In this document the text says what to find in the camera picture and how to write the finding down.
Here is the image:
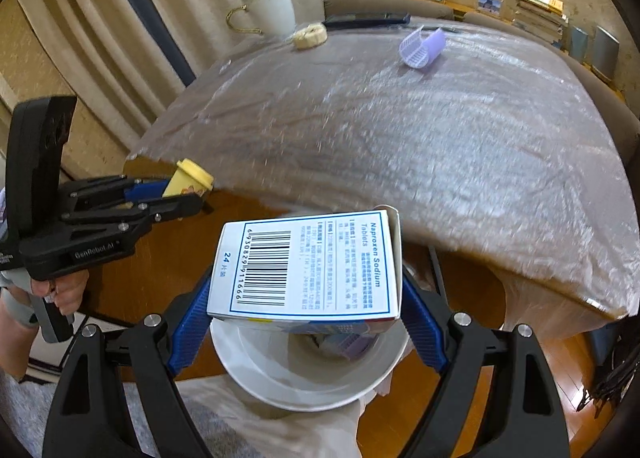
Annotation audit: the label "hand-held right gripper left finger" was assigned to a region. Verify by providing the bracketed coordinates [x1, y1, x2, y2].
[42, 268, 221, 458]

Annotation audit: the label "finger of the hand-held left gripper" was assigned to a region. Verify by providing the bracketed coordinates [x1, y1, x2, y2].
[64, 193, 206, 228]
[60, 175, 171, 212]

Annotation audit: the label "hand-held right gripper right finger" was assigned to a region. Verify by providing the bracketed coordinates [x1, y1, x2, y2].
[400, 268, 571, 458]

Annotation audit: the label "yellow plastic cup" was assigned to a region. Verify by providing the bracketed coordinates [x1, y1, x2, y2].
[162, 158, 215, 199]

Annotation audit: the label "purple hair roller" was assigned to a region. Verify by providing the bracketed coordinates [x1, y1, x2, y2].
[320, 330, 376, 359]
[398, 25, 447, 73]

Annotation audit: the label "white trash bin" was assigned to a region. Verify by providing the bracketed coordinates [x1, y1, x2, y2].
[177, 315, 416, 458]

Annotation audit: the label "white blue-striped medicine box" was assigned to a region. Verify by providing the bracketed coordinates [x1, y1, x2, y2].
[206, 205, 403, 336]

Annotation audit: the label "person's left forearm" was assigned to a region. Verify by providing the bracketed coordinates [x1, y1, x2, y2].
[0, 310, 36, 381]

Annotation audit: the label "person's left hand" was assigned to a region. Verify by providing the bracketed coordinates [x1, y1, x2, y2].
[30, 268, 92, 316]

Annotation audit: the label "dark blue pole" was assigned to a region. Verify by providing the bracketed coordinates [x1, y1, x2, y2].
[97, 0, 196, 89]

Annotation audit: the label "person's grey pants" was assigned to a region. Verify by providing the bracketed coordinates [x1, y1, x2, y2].
[0, 368, 151, 458]

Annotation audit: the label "clear plastic table cover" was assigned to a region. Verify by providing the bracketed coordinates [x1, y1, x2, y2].
[122, 13, 636, 339]

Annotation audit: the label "black flat device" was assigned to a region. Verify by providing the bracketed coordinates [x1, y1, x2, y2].
[322, 12, 411, 30]

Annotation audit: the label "small grey canister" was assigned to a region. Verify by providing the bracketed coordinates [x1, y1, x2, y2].
[570, 25, 590, 64]

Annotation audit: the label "large grey canister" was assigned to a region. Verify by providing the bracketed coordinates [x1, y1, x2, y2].
[590, 25, 620, 81]

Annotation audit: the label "stack of books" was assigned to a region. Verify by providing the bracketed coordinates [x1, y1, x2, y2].
[512, 0, 568, 44]

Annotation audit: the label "black cable bundle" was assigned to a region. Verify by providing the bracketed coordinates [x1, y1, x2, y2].
[597, 318, 640, 409]

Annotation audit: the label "white mug with gold handle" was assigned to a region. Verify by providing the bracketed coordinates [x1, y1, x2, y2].
[226, 0, 297, 36]

